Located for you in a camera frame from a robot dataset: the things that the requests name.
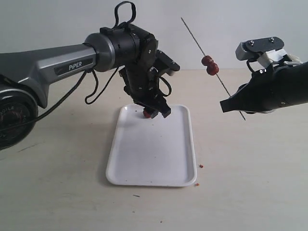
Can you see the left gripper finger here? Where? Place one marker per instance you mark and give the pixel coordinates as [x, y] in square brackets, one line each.
[152, 109]
[163, 108]

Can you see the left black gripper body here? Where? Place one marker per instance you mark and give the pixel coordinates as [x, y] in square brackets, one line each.
[145, 87]

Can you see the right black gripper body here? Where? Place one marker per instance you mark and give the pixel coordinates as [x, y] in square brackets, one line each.
[260, 95]

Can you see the red ball top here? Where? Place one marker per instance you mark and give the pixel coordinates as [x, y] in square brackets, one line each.
[148, 114]

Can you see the red ball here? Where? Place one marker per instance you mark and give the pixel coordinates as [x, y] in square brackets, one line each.
[207, 60]
[212, 69]
[148, 114]

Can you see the red ball bottom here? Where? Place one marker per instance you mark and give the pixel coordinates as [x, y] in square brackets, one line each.
[212, 69]

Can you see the thin metal skewer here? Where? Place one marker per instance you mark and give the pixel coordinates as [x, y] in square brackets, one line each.
[203, 53]

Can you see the left grey black robot arm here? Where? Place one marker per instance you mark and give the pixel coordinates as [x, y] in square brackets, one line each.
[25, 77]

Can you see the right grey black robot arm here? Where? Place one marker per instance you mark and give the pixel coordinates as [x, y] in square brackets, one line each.
[294, 84]

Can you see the white rectangular plastic tray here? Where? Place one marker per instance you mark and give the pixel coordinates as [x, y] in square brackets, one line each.
[155, 152]

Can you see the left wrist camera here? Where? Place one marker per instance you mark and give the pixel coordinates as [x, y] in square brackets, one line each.
[165, 65]

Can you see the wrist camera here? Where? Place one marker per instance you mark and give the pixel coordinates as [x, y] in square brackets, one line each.
[165, 65]
[265, 51]

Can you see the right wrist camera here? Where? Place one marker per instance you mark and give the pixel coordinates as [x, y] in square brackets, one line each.
[265, 51]

